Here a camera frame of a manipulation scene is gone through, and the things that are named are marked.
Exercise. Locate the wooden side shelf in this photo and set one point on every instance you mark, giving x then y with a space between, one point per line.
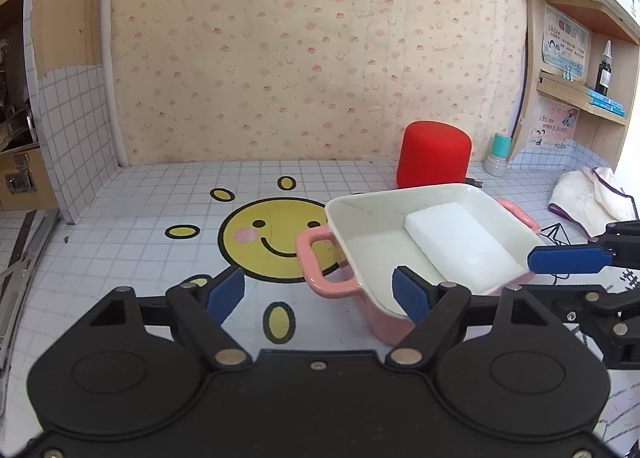
65 13

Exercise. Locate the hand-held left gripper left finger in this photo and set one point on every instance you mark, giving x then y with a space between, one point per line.
226 294

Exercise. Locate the wooden box with metal latch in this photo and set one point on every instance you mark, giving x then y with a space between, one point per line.
25 178

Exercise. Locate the red cylindrical speaker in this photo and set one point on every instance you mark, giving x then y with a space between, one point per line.
431 153

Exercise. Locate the white sponge block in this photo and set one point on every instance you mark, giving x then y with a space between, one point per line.
460 238

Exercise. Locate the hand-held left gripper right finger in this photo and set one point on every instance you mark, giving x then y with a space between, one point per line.
410 299

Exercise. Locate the wooden wall shelf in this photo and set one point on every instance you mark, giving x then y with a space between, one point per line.
537 63

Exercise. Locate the black ink bottle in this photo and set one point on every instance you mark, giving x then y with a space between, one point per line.
603 75

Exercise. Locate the pink cartoon wall poster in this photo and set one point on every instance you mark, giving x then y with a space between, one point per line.
552 123

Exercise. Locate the white cloth with purple edge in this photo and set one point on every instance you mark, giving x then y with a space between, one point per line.
590 198

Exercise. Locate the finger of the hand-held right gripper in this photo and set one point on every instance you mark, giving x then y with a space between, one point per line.
565 259
585 299

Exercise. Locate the metal folding stand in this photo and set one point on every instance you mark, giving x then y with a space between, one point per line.
22 258

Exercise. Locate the blue cartoon wall poster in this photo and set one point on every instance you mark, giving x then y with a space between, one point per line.
565 43

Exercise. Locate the black binder clip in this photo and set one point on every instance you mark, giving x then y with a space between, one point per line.
568 73

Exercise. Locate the blue book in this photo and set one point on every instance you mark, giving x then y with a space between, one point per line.
602 97
612 109

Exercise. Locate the teal and grey stamp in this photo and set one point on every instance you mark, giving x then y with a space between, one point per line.
498 150

